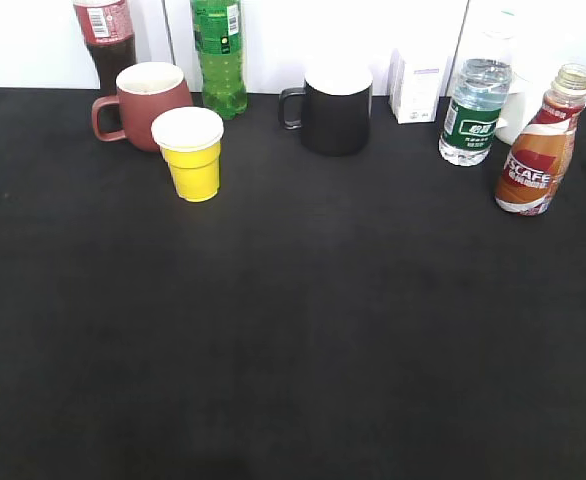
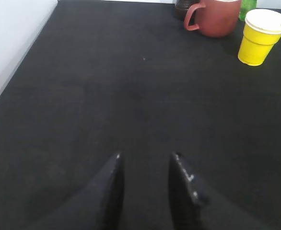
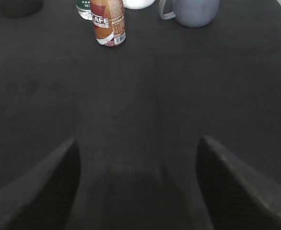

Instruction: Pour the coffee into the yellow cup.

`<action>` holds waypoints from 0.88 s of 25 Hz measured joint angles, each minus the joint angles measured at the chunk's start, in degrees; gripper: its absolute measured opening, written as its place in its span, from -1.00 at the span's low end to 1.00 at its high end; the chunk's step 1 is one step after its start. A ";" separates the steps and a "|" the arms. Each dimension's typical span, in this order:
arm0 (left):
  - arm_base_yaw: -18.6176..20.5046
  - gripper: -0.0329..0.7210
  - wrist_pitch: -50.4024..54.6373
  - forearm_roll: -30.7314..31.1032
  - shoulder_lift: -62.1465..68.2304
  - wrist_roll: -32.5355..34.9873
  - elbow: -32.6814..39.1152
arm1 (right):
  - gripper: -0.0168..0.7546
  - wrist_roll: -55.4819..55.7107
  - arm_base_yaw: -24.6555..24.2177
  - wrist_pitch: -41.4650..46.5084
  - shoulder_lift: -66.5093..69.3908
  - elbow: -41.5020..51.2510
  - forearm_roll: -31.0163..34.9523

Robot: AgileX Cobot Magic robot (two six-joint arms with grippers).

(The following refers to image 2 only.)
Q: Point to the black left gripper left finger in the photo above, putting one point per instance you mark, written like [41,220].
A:
[98,206]

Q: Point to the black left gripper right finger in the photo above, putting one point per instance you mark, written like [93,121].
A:
[195,205]

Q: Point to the cola bottle red label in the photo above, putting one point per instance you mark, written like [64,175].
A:
[182,6]

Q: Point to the yellow paper cup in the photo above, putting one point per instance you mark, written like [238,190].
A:
[261,32]

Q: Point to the red ceramic mug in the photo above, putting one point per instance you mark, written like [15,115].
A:
[213,18]

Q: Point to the green sprite bottle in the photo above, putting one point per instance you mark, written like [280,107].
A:
[246,6]

